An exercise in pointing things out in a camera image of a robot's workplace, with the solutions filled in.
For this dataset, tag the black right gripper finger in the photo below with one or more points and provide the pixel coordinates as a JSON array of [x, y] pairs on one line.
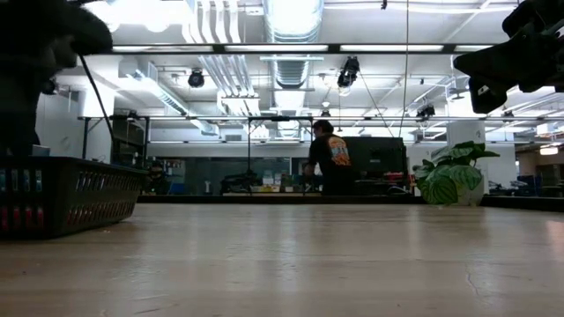
[[491, 99], [493, 66]]

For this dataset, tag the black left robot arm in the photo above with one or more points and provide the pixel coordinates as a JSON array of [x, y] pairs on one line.
[[35, 66]]

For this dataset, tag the background black robot arm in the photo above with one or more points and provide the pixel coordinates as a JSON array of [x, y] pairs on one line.
[[240, 181]]

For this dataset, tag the white column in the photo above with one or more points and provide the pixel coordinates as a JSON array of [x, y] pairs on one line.
[[465, 132]]

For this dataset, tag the black ceiling spot lamp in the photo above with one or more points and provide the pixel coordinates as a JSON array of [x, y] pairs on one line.
[[49, 87], [426, 112], [196, 79], [349, 70]]

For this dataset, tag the potted green striped plant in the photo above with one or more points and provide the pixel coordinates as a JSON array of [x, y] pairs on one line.
[[454, 176]]

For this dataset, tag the black monitor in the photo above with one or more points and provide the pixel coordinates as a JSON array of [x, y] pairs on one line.
[[379, 154]]

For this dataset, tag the black light bar crossbeam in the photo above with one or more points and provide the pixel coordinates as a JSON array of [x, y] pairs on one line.
[[333, 48]]

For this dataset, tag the person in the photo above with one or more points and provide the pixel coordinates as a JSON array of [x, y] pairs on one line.
[[330, 171], [156, 180]]

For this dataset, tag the dark shelf unit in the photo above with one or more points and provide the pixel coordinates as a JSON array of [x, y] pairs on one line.
[[128, 149]]

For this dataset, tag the black mesh basket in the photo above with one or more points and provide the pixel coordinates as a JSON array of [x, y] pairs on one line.
[[66, 198]]

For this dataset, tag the silver ventilation duct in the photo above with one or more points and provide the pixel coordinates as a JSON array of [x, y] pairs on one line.
[[291, 26]]

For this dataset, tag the black background rig frame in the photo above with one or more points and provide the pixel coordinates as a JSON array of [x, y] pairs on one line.
[[280, 118]]

